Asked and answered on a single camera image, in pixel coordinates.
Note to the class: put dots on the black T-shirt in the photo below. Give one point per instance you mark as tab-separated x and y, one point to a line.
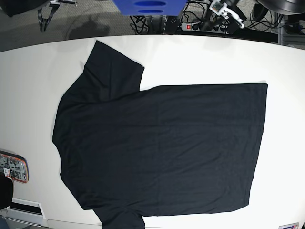
171	150

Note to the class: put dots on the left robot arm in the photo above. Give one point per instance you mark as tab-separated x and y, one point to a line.
231	14

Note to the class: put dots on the black remote control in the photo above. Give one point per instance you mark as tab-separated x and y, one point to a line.
171	25

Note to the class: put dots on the white power strip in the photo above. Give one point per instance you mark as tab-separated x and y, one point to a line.
230	28

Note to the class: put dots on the blue plastic box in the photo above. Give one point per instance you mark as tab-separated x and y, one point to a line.
150	7

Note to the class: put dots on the orange clear tool case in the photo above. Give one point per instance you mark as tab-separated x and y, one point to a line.
14	167

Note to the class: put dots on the white flat box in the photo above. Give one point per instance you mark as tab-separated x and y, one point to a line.
24	211

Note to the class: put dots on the sticker card at edge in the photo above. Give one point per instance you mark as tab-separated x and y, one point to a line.
290	226

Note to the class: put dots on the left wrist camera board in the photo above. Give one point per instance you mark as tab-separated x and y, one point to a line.
216	6

